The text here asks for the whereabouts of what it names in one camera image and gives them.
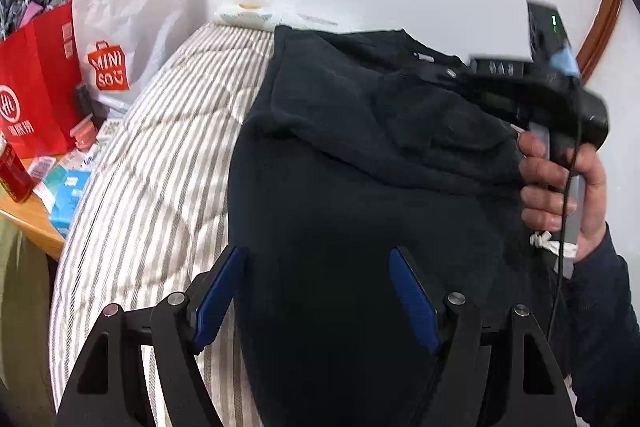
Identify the black sweatshirt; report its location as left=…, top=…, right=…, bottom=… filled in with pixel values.
left=228, top=26, right=568, bottom=426

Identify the person's right hand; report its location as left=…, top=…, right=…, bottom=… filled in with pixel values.
left=518, top=131, right=606, bottom=262

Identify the green bedding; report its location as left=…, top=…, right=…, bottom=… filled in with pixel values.
left=1, top=219, right=55, bottom=426

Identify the dark blue right sleeve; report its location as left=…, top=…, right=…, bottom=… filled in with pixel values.
left=565, top=233, right=639, bottom=426

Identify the striped quilted mattress cover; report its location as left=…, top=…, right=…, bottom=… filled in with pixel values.
left=49, top=24, right=274, bottom=399

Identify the wooden nightstand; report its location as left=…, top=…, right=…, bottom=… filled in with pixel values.
left=1, top=192, right=64, bottom=261

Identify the blue tissue packet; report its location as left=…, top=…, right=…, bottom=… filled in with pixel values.
left=49, top=170, right=91, bottom=239

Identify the red drink can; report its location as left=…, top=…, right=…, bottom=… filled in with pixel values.
left=0, top=135, right=32, bottom=204

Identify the white floral bed sheet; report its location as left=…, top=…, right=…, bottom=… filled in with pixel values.
left=213, top=3, right=350, bottom=34

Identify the red paper shopping bag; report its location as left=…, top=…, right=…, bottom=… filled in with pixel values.
left=0, top=2, right=82, bottom=158

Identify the white Miniso plastic bag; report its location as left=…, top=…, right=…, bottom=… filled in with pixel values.
left=73, top=0, right=189, bottom=101

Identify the black cable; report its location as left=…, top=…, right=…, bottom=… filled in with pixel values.
left=546, top=91, right=584, bottom=343

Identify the brown wooden door frame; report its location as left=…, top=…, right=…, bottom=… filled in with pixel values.
left=576, top=0, right=624, bottom=83

